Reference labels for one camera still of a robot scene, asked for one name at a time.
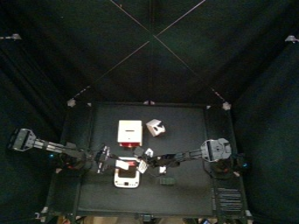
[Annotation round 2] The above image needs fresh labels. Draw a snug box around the white toy rice block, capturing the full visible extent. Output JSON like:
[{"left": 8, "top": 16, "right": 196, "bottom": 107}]
[{"left": 115, "top": 160, "right": 131, "bottom": 171}]

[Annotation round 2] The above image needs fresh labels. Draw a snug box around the white toy rice cooker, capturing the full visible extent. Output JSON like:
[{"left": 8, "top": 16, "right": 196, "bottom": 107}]
[{"left": 114, "top": 157, "right": 142, "bottom": 190}]

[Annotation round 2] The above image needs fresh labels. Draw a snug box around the small green toy box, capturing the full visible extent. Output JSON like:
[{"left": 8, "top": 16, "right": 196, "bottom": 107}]
[{"left": 159, "top": 177, "right": 178, "bottom": 186}]

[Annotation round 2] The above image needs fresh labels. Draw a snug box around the red-fronted wooden toy oven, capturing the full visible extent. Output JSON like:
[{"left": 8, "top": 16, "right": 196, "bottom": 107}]
[{"left": 116, "top": 119, "right": 144, "bottom": 148}]

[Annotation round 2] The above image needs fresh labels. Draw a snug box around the white open toy cup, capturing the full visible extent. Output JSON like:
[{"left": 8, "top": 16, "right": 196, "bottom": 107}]
[{"left": 144, "top": 118, "right": 167, "bottom": 137}]

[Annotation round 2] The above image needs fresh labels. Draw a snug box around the white text label sticker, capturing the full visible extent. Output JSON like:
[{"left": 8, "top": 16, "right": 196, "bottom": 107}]
[{"left": 215, "top": 187, "right": 245, "bottom": 213}]

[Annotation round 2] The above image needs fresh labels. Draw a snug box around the thin pale cord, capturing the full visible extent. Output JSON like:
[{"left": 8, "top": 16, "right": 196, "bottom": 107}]
[
  {"left": 72, "top": 0, "right": 207, "bottom": 100},
  {"left": 107, "top": 0, "right": 227, "bottom": 103}
]

